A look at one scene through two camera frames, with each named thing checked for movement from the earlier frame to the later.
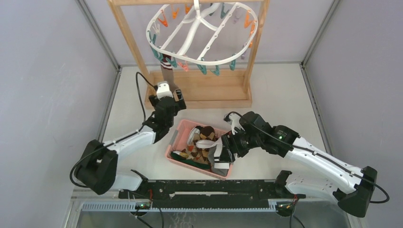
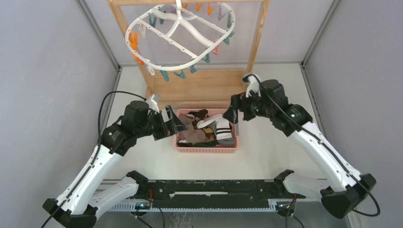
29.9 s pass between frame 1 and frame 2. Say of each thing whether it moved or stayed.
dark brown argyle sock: moved
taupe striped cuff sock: moved
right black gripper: moved
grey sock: moved
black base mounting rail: stayed
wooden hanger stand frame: stayed
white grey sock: moved
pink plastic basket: moved
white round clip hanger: moved
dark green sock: moved
